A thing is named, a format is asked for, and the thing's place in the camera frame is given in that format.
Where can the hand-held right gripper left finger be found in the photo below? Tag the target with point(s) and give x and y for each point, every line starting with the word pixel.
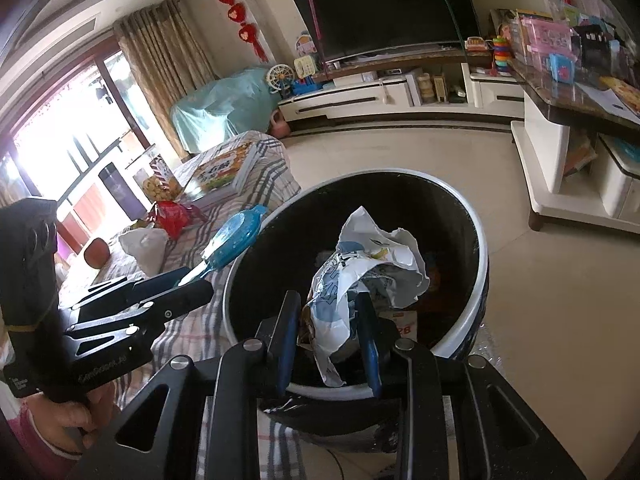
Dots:
pixel 287 347

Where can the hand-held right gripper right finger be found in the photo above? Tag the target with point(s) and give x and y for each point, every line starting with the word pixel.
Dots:
pixel 372 357

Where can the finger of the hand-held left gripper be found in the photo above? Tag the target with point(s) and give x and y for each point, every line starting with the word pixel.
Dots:
pixel 175 302
pixel 140 287

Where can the white plastic bag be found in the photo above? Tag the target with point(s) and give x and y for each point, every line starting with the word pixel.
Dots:
pixel 145 250

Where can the white 1928 paper bag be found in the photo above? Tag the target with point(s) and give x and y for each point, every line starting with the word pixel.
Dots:
pixel 402 327

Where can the red plastic wrapper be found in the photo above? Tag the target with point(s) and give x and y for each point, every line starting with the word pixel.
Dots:
pixel 172 217

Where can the blue plastic packaging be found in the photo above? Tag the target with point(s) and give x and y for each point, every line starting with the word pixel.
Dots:
pixel 232 240

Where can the white blue paper bag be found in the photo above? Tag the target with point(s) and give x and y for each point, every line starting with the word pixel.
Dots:
pixel 380 245

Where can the white round bin black liner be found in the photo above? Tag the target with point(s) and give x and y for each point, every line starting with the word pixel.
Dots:
pixel 440 220

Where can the person's left forearm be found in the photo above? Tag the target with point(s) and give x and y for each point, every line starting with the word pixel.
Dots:
pixel 20 440

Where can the person's left hand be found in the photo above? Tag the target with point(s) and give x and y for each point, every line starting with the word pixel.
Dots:
pixel 65 420

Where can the red apple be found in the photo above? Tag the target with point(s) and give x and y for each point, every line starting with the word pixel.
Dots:
pixel 97 254

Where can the purple bottle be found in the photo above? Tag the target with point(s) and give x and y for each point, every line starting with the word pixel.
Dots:
pixel 114 187

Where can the clear cookie jar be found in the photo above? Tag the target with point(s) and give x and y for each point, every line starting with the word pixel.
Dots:
pixel 160 185

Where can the flat yellow snack box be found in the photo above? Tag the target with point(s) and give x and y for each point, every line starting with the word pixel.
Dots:
pixel 225 167

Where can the plaid blanket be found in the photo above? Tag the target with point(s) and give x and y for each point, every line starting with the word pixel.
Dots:
pixel 265 160

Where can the armchair under teal cloth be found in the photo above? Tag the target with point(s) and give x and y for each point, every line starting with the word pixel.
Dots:
pixel 220 110

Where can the beige curtain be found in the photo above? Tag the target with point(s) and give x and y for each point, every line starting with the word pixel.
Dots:
pixel 165 70

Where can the white ferris wheel toy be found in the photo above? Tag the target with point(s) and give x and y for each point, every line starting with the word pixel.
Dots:
pixel 279 80

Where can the white television cabinet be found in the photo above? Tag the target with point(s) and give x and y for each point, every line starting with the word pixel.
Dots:
pixel 350 105

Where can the blue pen tray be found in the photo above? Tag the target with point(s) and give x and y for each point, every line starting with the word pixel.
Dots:
pixel 306 86

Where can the purple children's card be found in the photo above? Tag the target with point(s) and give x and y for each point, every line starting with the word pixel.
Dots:
pixel 306 45

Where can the colourful stacking rings toy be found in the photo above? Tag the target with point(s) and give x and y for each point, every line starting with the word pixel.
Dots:
pixel 502 52

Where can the white paper sheet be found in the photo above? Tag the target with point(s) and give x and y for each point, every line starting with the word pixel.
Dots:
pixel 600 97

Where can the black television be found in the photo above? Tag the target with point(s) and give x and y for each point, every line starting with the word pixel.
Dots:
pixel 390 5

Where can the yellow patterned tray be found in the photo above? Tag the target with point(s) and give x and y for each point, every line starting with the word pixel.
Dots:
pixel 622 92

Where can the pink toy box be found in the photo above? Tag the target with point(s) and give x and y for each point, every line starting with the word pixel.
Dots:
pixel 545 35

